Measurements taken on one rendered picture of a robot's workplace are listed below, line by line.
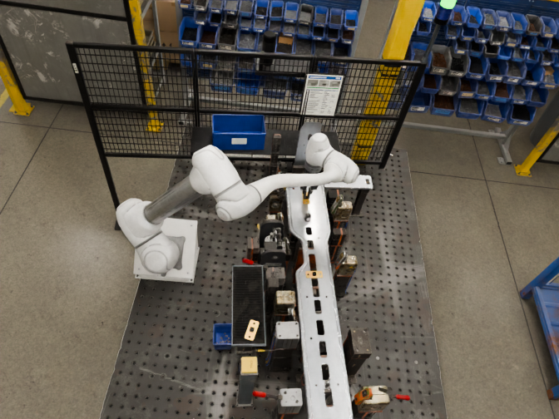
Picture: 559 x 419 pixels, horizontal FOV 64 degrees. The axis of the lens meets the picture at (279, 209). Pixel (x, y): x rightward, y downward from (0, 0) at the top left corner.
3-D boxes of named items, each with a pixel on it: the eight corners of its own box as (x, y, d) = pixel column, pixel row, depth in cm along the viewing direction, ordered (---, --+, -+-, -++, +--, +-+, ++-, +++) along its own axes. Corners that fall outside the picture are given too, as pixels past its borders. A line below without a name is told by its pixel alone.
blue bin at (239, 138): (264, 150, 267) (266, 133, 257) (212, 150, 263) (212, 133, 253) (262, 130, 277) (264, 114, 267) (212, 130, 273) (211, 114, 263)
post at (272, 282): (271, 322, 236) (279, 286, 205) (262, 323, 235) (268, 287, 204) (270, 314, 239) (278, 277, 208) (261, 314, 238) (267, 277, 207)
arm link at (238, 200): (267, 202, 187) (249, 174, 185) (236, 224, 175) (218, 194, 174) (250, 210, 197) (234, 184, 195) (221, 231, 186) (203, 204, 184)
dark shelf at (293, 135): (341, 160, 273) (342, 156, 271) (190, 155, 263) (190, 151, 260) (336, 135, 286) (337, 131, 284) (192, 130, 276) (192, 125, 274)
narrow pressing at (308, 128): (313, 166, 267) (323, 123, 240) (294, 166, 266) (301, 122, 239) (313, 165, 267) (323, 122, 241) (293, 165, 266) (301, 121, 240)
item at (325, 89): (334, 117, 275) (345, 74, 250) (298, 115, 272) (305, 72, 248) (334, 115, 276) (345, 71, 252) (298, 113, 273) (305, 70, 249)
